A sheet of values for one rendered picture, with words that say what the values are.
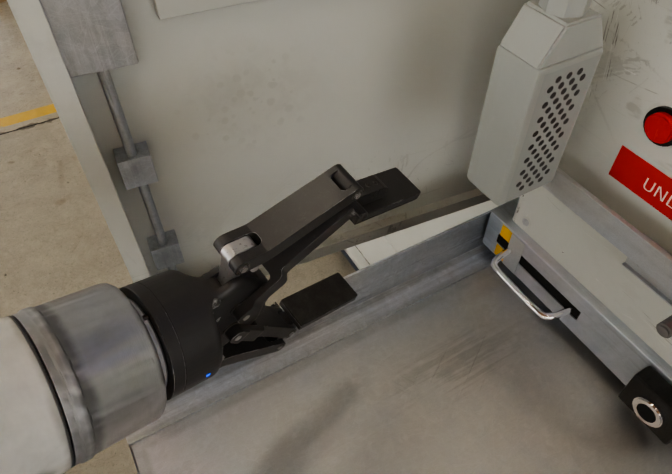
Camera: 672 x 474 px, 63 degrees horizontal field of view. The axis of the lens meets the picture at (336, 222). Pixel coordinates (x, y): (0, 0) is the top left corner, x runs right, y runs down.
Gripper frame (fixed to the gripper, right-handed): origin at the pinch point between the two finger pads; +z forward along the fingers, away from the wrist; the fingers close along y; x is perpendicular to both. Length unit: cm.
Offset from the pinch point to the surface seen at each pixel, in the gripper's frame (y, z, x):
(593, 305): 4.9, 23.9, 15.6
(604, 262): 0.1, 23.9, 13.3
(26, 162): 137, 26, -157
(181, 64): -2.7, -4.8, -22.9
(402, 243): 58, 66, -23
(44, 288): 129, 8, -94
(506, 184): -6.0, 12.1, 3.4
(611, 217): -7.3, 17.6, 11.2
